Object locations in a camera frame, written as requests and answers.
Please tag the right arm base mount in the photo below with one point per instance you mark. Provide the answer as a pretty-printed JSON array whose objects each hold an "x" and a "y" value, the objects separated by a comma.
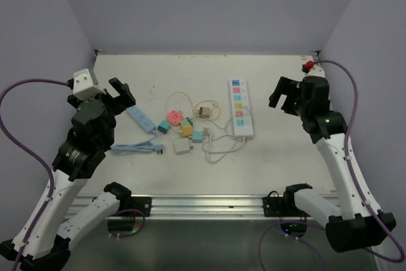
[{"x": 274, "y": 205}]

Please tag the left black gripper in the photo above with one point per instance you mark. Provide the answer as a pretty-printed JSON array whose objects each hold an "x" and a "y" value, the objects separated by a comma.
[{"x": 122, "y": 89}]

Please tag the white usb charger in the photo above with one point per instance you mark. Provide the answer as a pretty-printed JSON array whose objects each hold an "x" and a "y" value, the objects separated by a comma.
[{"x": 182, "y": 146}]

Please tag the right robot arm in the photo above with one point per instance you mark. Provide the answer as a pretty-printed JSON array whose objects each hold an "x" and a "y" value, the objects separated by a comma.
[{"x": 358, "y": 222}]

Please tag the yellow plug adapter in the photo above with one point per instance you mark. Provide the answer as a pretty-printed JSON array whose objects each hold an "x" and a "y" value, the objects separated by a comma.
[{"x": 186, "y": 131}]

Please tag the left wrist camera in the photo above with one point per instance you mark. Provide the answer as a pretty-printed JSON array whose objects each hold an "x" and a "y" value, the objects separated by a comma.
[{"x": 84, "y": 85}]

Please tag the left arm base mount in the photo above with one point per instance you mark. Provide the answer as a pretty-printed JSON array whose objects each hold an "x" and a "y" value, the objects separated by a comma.
[{"x": 130, "y": 219}]

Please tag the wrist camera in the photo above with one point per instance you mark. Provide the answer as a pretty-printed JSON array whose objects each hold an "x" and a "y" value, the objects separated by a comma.
[
  {"x": 84, "y": 85},
  {"x": 308, "y": 66}
]

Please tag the teal plug adapter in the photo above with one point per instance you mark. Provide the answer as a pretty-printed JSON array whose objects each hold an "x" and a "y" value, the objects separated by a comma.
[{"x": 164, "y": 126}]

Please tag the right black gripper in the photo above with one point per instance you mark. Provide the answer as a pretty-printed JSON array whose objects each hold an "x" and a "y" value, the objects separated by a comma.
[{"x": 286, "y": 87}]

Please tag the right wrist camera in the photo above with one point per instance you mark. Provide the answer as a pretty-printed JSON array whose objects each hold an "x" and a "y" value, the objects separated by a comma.
[{"x": 308, "y": 66}]

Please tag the aluminium rail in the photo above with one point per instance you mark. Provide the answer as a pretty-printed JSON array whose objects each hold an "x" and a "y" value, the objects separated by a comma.
[{"x": 206, "y": 207}]

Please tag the brown pink plug adapter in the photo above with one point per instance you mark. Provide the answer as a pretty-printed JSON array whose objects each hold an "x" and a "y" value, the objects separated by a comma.
[{"x": 203, "y": 112}]

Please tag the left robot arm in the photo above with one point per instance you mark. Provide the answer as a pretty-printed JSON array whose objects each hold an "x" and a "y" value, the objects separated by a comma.
[{"x": 47, "y": 240}]

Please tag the white power strip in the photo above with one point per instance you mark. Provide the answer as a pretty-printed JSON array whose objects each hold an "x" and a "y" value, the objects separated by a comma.
[{"x": 239, "y": 127}]

